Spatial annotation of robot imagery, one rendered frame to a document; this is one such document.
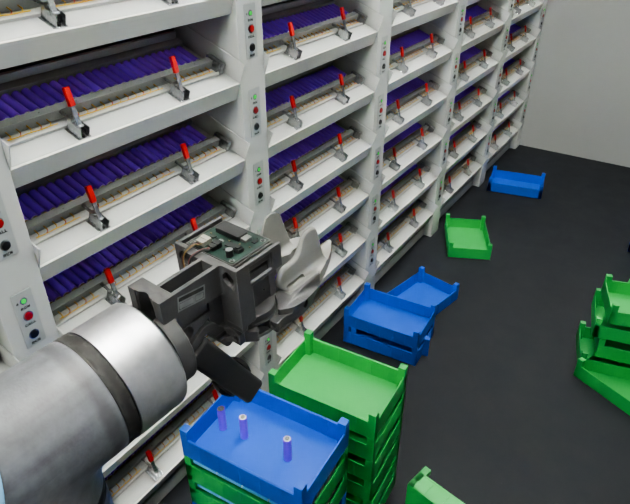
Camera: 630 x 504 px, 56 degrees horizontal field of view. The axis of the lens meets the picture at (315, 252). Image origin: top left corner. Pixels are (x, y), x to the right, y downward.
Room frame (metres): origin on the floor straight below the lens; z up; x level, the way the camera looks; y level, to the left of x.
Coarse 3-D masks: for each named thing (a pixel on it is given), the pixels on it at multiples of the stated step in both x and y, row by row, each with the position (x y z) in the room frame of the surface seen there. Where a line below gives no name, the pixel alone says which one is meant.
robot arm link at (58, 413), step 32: (64, 352) 0.29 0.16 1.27; (96, 352) 0.29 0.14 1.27; (0, 384) 0.26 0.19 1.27; (32, 384) 0.26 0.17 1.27; (64, 384) 0.27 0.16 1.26; (96, 384) 0.27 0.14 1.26; (0, 416) 0.24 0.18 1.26; (32, 416) 0.24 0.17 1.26; (64, 416) 0.25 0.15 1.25; (96, 416) 0.26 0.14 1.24; (128, 416) 0.27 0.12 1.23; (0, 448) 0.22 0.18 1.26; (32, 448) 0.23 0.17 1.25; (64, 448) 0.24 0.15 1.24; (96, 448) 0.25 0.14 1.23; (0, 480) 0.21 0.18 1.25; (32, 480) 0.22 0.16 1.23; (64, 480) 0.23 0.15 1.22; (96, 480) 0.26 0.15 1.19
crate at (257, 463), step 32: (256, 416) 0.95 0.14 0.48; (288, 416) 0.95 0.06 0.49; (320, 416) 0.91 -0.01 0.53; (192, 448) 0.83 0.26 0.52; (224, 448) 0.86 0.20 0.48; (256, 448) 0.86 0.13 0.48; (320, 448) 0.86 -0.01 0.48; (256, 480) 0.75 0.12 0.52; (288, 480) 0.78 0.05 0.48; (320, 480) 0.76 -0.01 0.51
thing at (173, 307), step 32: (224, 224) 0.43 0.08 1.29; (192, 256) 0.39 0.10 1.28; (224, 256) 0.39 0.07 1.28; (256, 256) 0.39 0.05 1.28; (128, 288) 0.35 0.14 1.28; (160, 288) 0.35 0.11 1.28; (192, 288) 0.35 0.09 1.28; (224, 288) 0.38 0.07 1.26; (256, 288) 0.40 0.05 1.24; (160, 320) 0.33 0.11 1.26; (192, 320) 0.36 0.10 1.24; (224, 320) 0.38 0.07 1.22; (256, 320) 0.38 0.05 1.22; (192, 352) 0.33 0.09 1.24
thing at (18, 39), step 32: (0, 0) 1.02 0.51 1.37; (32, 0) 1.07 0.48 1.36; (64, 0) 1.13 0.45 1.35; (96, 0) 1.18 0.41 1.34; (128, 0) 1.22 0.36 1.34; (160, 0) 1.27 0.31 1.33; (192, 0) 1.31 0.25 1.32; (224, 0) 1.39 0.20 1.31; (0, 32) 0.97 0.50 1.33; (32, 32) 1.00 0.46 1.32; (64, 32) 1.04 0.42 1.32; (96, 32) 1.10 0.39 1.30; (128, 32) 1.17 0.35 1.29; (0, 64) 0.95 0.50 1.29
